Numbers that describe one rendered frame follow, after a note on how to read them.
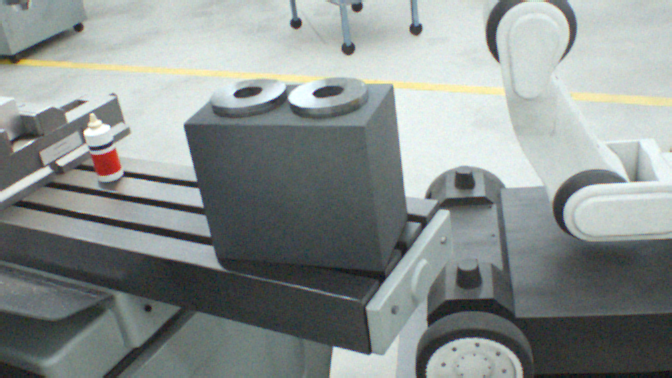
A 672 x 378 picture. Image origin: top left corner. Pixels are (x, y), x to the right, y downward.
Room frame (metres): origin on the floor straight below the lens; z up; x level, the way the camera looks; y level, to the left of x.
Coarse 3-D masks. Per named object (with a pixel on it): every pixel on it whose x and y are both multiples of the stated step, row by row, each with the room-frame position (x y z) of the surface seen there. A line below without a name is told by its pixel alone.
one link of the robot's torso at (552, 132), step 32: (512, 32) 1.13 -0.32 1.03; (544, 32) 1.12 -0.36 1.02; (512, 64) 1.13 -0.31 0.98; (544, 64) 1.12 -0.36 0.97; (512, 96) 1.14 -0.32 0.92; (544, 96) 1.13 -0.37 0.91; (544, 128) 1.16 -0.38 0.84; (576, 128) 1.16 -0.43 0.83; (544, 160) 1.17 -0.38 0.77; (576, 160) 1.16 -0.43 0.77; (608, 160) 1.16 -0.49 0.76
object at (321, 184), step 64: (192, 128) 0.81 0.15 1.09; (256, 128) 0.77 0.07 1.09; (320, 128) 0.74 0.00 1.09; (384, 128) 0.78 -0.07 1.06; (256, 192) 0.78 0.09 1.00; (320, 192) 0.75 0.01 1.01; (384, 192) 0.76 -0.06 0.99; (256, 256) 0.79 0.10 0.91; (320, 256) 0.75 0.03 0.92; (384, 256) 0.73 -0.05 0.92
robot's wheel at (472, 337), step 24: (480, 312) 1.01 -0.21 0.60; (432, 336) 0.99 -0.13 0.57; (456, 336) 0.97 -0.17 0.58; (480, 336) 0.97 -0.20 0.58; (504, 336) 0.96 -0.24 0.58; (432, 360) 0.98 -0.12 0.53; (456, 360) 0.99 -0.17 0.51; (480, 360) 0.98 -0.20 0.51; (504, 360) 0.97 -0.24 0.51; (528, 360) 0.95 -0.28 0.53
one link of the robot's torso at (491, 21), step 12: (492, 0) 1.19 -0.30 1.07; (504, 0) 1.17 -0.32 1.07; (516, 0) 1.16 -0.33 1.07; (528, 0) 1.15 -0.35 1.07; (540, 0) 1.15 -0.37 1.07; (552, 0) 1.15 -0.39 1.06; (564, 0) 1.15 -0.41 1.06; (492, 12) 1.18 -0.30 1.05; (504, 12) 1.16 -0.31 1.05; (564, 12) 1.14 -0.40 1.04; (492, 24) 1.17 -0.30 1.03; (576, 24) 1.15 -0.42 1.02; (492, 36) 1.17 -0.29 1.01; (492, 48) 1.17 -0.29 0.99
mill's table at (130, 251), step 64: (64, 192) 1.08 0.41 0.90; (128, 192) 1.04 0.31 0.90; (192, 192) 1.01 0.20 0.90; (0, 256) 1.03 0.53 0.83; (64, 256) 0.94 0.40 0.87; (128, 256) 0.87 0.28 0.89; (192, 256) 0.83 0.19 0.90; (448, 256) 0.84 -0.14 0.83; (256, 320) 0.76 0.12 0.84; (320, 320) 0.71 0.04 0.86; (384, 320) 0.68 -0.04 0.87
